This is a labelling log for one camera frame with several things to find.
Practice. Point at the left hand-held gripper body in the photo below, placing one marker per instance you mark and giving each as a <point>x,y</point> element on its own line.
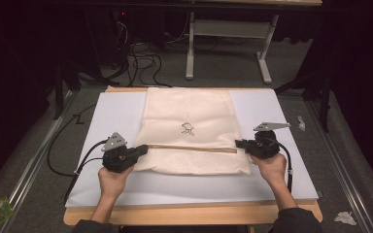
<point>118,160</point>

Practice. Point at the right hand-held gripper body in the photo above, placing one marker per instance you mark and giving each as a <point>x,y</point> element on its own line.
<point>265,147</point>

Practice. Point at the cream zippered laundry bag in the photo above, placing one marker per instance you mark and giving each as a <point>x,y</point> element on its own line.
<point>187,106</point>

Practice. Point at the person's left hand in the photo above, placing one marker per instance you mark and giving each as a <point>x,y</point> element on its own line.
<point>112,183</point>

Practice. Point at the person's right hand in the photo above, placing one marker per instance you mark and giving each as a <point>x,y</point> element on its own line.
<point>272,170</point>

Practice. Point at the small crumpled white paper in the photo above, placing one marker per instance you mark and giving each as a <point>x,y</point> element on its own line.
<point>301,123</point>

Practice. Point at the white table mat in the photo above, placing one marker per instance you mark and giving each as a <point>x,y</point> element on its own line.
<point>110,110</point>

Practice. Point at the black stand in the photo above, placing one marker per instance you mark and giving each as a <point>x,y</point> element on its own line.
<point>58,93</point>
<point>325,103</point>

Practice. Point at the crumpled white tissue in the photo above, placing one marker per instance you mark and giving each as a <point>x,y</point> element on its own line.
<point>345,218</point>

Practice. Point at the metal floor rail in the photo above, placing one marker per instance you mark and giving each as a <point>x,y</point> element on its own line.
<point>343,181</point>
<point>29,174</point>

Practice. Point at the white desk frame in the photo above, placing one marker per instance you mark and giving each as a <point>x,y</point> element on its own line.
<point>230,28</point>

